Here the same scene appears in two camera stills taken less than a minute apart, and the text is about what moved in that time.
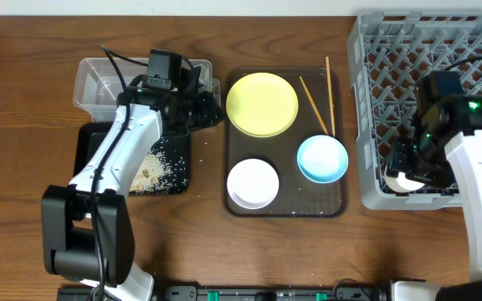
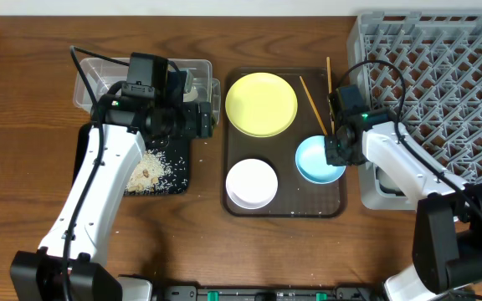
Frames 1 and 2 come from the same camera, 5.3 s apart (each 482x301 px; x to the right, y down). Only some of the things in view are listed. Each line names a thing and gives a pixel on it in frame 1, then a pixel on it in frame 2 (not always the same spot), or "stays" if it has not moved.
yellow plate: [262, 104] stays
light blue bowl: [322, 159] stays
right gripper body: [405, 156] to [331, 150]
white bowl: [253, 183] stays
